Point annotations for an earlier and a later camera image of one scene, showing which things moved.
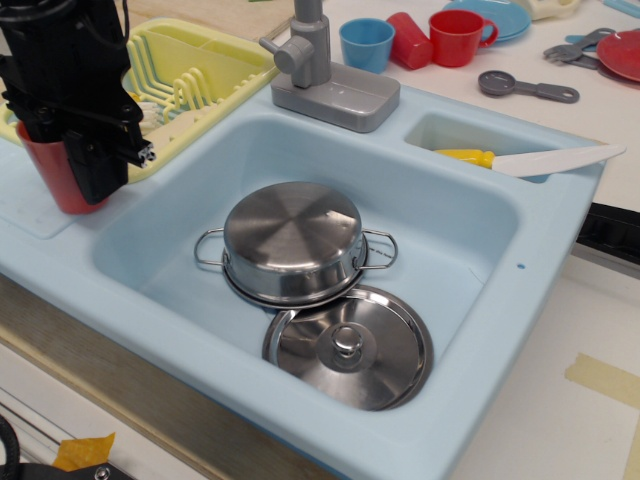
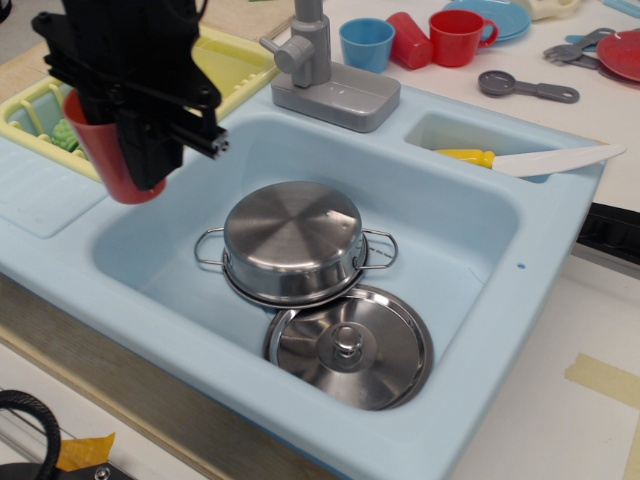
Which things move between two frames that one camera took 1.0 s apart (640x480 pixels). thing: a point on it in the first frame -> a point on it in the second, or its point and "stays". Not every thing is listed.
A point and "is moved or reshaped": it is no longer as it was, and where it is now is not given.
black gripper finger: (43, 134) -> (97, 111)
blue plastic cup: (366, 44) stays
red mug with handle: (456, 35) stays
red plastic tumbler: (54, 164) is moved or reshaped
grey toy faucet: (324, 90) stays
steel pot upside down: (294, 243) stays
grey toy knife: (594, 36) stays
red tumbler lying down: (411, 45) stays
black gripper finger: (101, 170) -> (152, 150)
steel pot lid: (371, 349) stays
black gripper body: (63, 65) -> (141, 52)
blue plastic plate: (512, 23) stays
